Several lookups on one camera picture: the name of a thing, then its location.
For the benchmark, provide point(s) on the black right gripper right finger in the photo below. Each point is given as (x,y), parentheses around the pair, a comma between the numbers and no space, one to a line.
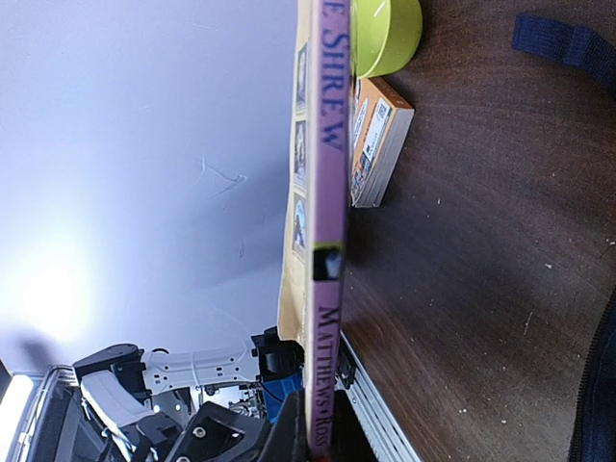
(349,442)

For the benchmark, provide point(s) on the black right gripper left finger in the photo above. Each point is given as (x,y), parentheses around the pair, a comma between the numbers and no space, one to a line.
(287,441)

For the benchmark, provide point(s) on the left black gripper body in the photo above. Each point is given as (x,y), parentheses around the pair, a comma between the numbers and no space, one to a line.
(214,433)

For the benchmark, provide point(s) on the yellow paperback book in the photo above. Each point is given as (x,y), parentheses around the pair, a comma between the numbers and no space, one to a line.
(310,298)

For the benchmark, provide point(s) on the orange comic paperback book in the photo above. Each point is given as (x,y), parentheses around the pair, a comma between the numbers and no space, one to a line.
(381,124)

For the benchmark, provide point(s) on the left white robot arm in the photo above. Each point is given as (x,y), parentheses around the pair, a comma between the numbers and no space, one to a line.
(221,404)

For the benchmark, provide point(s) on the blue plastic storage bin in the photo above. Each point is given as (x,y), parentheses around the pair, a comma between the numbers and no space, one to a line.
(275,392)

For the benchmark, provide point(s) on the lime green plastic bowl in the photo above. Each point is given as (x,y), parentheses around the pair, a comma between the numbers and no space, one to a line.
(387,34)

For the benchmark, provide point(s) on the front aluminium rail frame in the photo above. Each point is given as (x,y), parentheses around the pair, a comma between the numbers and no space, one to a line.
(385,436)

